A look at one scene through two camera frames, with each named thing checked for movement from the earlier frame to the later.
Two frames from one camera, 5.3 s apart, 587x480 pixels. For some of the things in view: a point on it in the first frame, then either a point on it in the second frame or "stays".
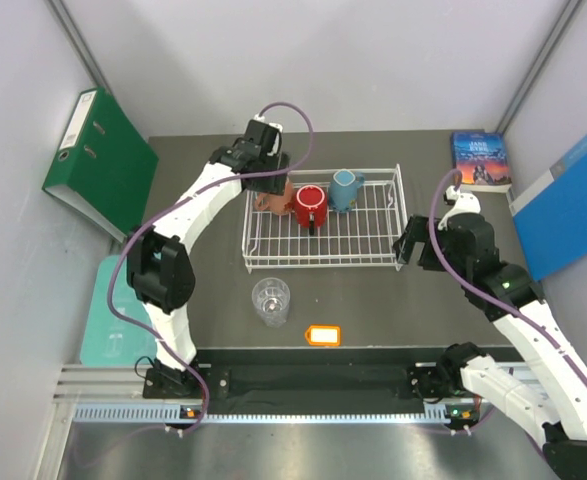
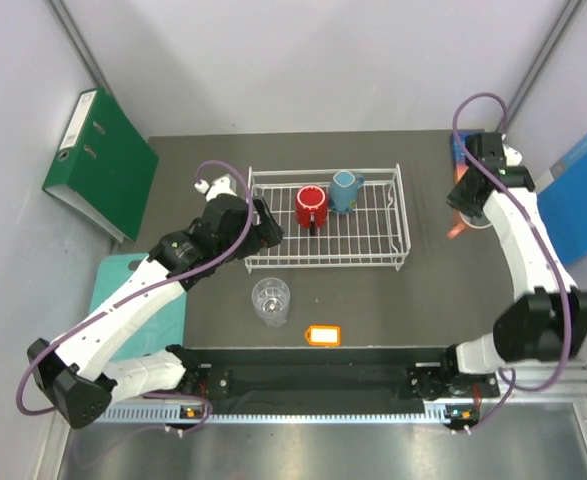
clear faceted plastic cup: x=271 y=298 stays
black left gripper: x=273 y=185 → x=267 y=233
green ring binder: x=103 y=163 stays
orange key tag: x=324 y=335 stays
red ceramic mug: x=311 y=207 stays
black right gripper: x=417 y=229 → x=454 y=199
